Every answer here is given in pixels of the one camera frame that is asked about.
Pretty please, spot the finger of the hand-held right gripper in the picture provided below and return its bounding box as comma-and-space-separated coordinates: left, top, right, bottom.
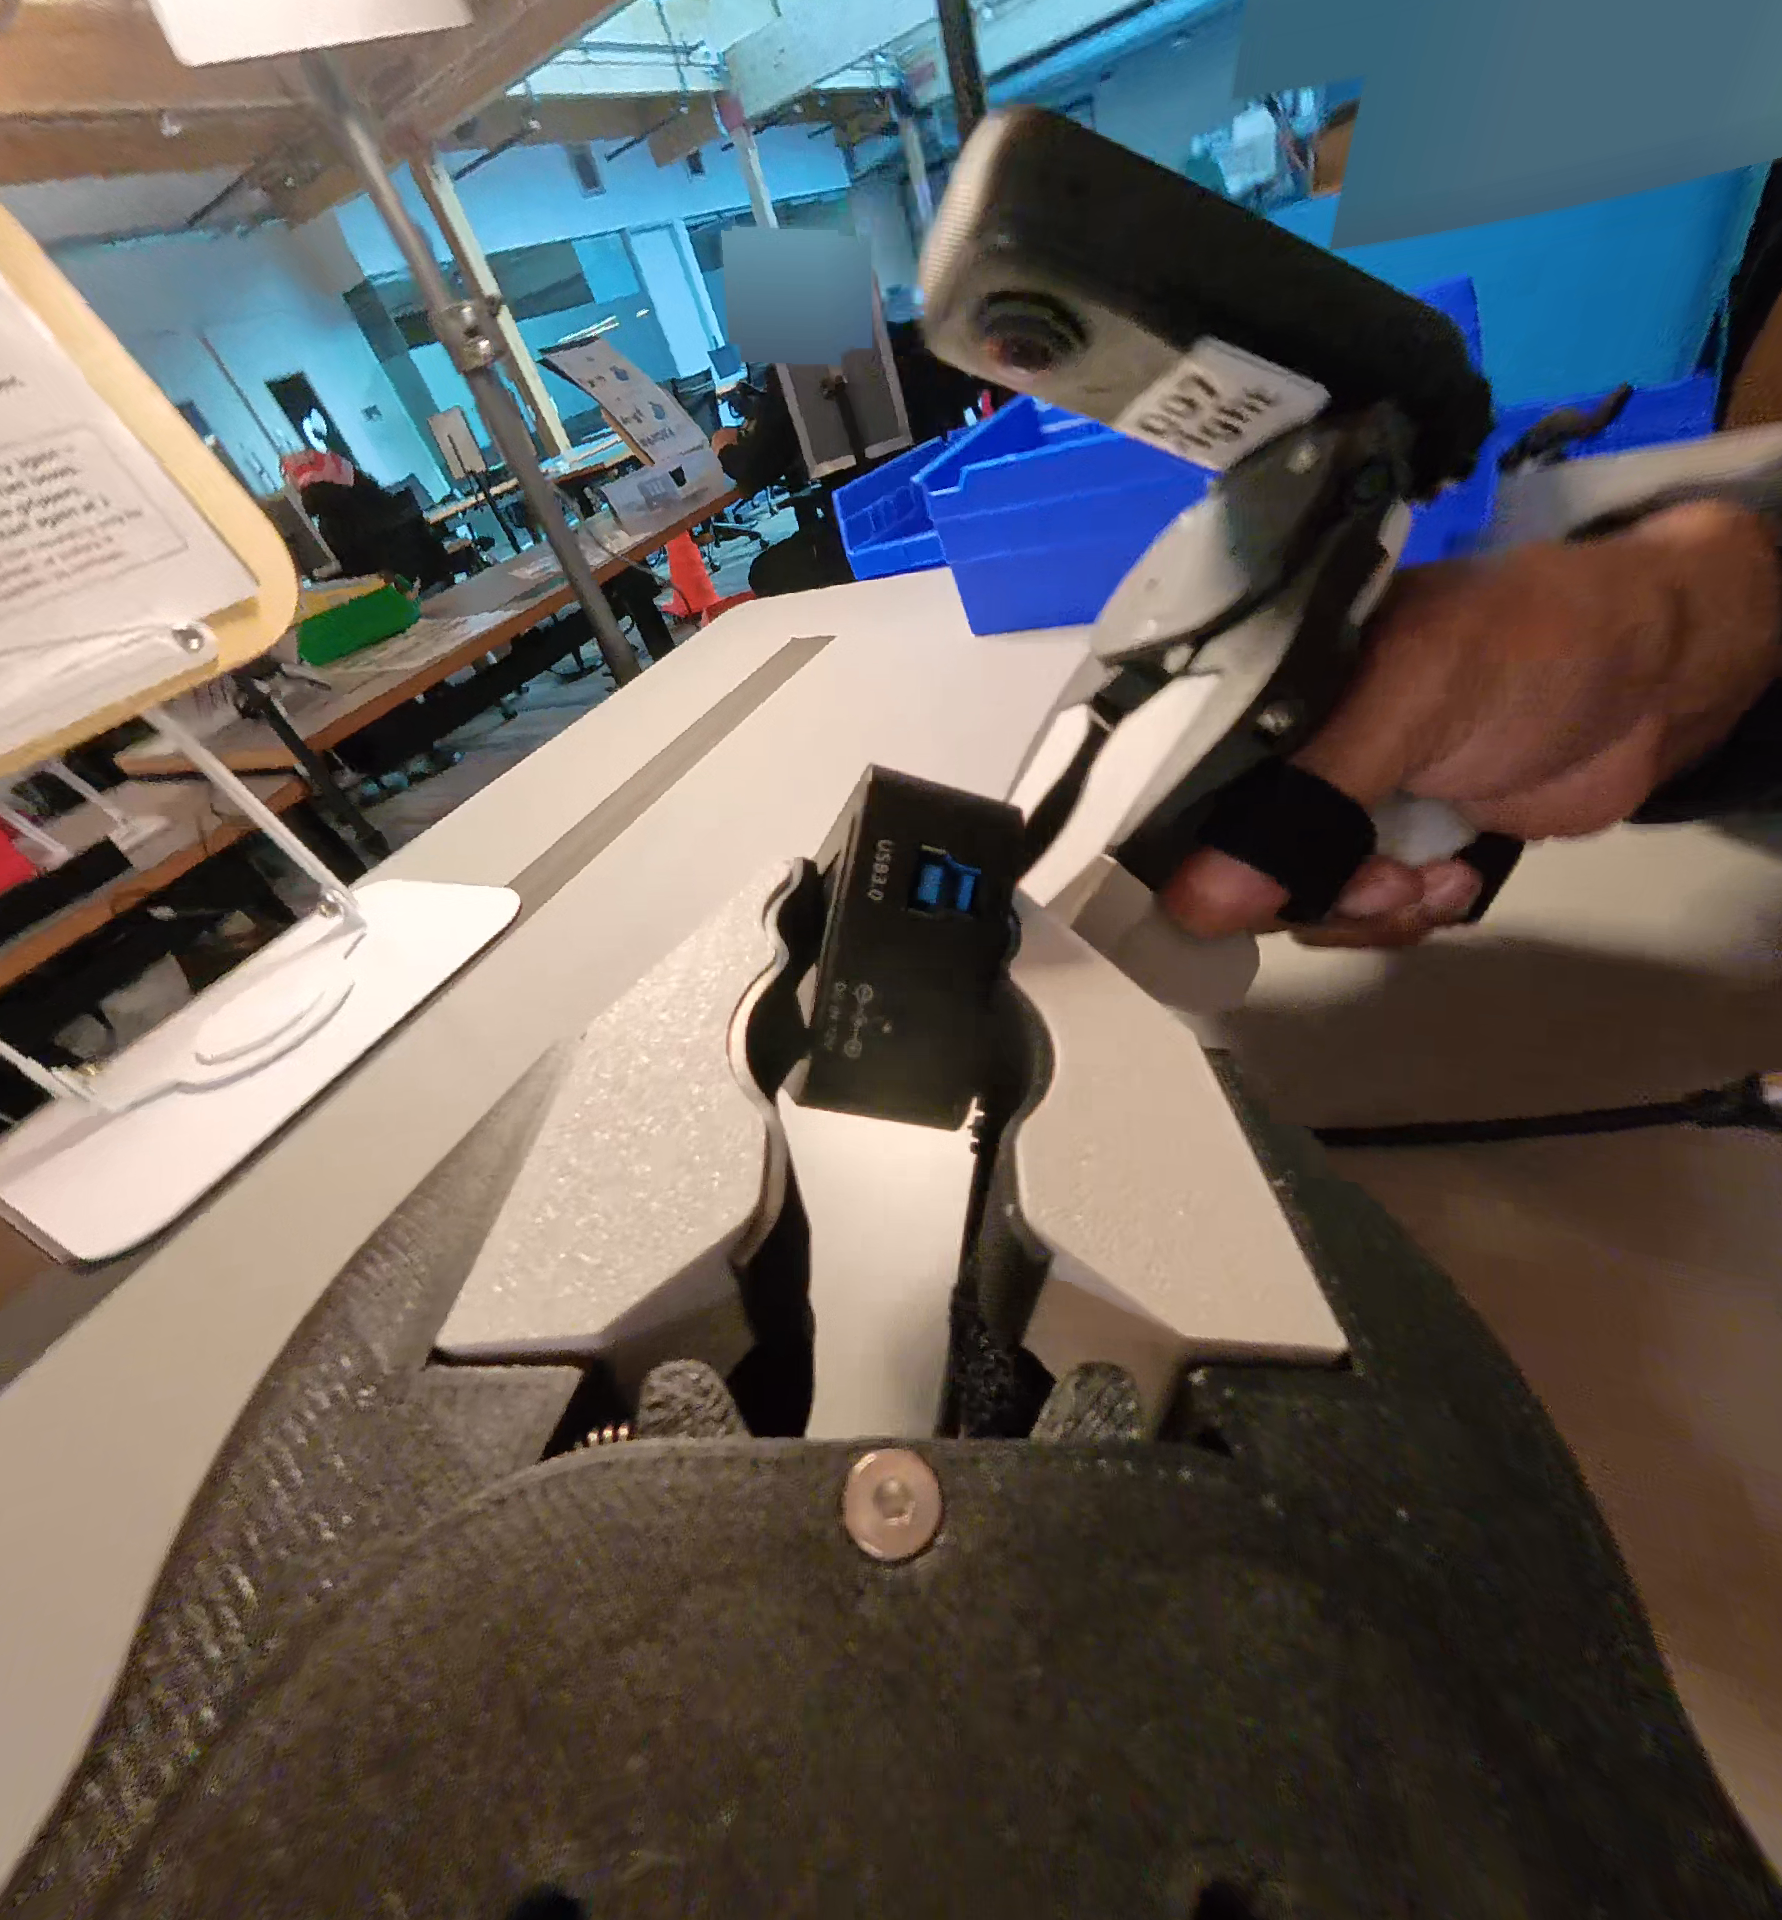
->
1089, 431, 1417, 679
1004, 661, 1238, 908

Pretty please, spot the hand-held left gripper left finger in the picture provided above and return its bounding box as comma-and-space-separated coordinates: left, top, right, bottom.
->
435, 860, 820, 1434

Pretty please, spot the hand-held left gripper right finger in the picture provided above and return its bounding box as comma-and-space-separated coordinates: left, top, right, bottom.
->
953, 886, 1351, 1434

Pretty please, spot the large blue plastic bin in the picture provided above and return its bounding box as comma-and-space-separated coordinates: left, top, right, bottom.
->
917, 274, 1721, 637

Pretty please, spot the small black usb hub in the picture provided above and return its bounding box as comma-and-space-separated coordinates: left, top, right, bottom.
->
791, 763, 1030, 1133

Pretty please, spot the black cable silver plug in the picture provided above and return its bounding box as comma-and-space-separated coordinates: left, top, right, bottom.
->
1308, 1068, 1782, 1148

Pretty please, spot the person's right hand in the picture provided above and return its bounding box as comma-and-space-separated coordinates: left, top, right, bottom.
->
1157, 507, 1782, 951

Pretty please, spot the computer monitor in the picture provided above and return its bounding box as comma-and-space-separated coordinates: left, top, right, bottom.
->
775, 354, 911, 480

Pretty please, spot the orange cone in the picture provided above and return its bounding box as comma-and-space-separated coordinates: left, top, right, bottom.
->
662, 529, 756, 620

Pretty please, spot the printed poster sign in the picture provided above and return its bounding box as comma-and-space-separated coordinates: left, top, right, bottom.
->
539, 340, 722, 473

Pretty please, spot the metal pole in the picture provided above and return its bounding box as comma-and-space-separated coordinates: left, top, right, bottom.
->
298, 53, 642, 688

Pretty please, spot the green bin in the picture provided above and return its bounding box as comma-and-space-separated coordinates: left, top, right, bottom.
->
295, 581, 422, 666

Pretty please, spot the white light panel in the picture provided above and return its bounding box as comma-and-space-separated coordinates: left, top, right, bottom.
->
145, 0, 479, 72

